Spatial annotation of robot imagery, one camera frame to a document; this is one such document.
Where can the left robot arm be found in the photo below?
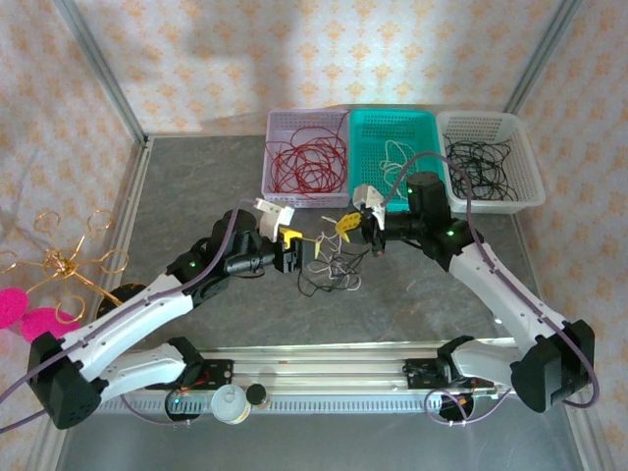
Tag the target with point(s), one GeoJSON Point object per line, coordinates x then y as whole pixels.
{"type": "Point", "coordinates": [132, 314]}

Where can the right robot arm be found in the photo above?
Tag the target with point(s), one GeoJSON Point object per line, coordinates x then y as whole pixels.
{"type": "Point", "coordinates": [495, 294]}

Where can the lavender plastic basket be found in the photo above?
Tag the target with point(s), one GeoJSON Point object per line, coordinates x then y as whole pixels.
{"type": "Point", "coordinates": [306, 201]}

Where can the teal plastic basket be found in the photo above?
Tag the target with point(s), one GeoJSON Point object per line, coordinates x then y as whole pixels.
{"type": "Point", "coordinates": [373, 132]}

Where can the white plastic basket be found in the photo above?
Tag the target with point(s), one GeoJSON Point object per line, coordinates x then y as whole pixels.
{"type": "Point", "coordinates": [525, 167]}

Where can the black round cap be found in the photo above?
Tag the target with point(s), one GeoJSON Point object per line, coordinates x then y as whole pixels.
{"type": "Point", "coordinates": [255, 394]}

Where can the white round cap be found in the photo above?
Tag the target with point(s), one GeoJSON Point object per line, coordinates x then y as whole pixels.
{"type": "Point", "coordinates": [229, 404]}

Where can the pink fluffy ball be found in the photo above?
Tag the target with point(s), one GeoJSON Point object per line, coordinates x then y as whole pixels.
{"type": "Point", "coordinates": [44, 324]}
{"type": "Point", "coordinates": [10, 309]}

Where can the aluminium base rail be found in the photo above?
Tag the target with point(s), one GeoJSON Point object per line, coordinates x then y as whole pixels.
{"type": "Point", "coordinates": [319, 368]}

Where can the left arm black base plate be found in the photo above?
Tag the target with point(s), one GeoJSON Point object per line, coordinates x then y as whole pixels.
{"type": "Point", "coordinates": [221, 373]}

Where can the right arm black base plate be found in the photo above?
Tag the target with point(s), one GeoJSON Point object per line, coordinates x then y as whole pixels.
{"type": "Point", "coordinates": [417, 373]}

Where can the aluminium frame post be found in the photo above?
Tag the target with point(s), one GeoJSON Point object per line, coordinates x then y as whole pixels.
{"type": "Point", "coordinates": [105, 73]}
{"type": "Point", "coordinates": [539, 54]}

